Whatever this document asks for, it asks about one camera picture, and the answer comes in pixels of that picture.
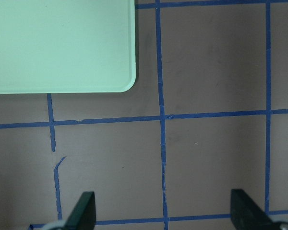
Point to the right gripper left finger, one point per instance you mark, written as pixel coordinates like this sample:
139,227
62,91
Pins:
83,215

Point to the light green tray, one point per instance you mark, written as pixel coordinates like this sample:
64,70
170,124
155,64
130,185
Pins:
67,46

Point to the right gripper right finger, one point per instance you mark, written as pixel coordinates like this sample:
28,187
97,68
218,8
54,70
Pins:
245,214

